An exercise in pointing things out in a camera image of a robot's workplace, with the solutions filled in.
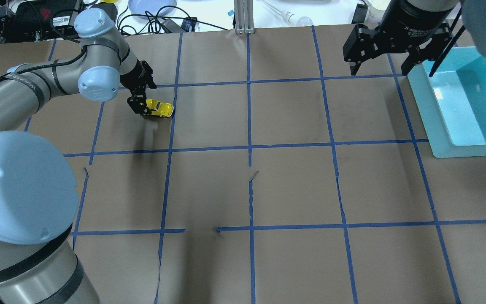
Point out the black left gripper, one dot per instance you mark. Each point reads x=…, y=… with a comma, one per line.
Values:
x=135, y=78

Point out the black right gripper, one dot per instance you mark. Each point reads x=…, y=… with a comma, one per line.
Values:
x=408, y=22

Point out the yellow toy beetle car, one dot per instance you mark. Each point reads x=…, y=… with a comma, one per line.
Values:
x=158, y=108

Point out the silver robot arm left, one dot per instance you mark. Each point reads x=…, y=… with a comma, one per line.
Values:
x=38, y=202

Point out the blue plastic plate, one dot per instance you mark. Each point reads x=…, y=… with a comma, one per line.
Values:
x=138, y=8

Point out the teal plastic storage bin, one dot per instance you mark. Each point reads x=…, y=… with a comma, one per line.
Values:
x=452, y=103

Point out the black box red logo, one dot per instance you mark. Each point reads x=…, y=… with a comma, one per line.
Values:
x=39, y=20

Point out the brown paper table mat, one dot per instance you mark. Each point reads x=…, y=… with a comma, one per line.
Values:
x=280, y=179

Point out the aluminium frame post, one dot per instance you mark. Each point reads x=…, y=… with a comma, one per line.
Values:
x=244, y=17

